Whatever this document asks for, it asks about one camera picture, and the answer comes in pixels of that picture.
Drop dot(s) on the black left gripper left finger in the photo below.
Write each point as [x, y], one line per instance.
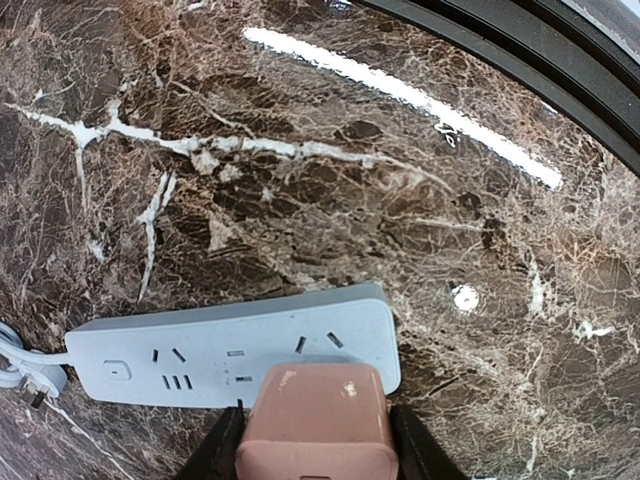
[214, 459]

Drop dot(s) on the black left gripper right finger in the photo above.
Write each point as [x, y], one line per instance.
[419, 454]

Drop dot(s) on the small pink cube adapter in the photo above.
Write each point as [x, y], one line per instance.
[318, 421]

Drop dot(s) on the blue small power strip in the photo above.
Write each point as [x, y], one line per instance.
[212, 357]

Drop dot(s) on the black front table rail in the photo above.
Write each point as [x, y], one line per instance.
[552, 50]

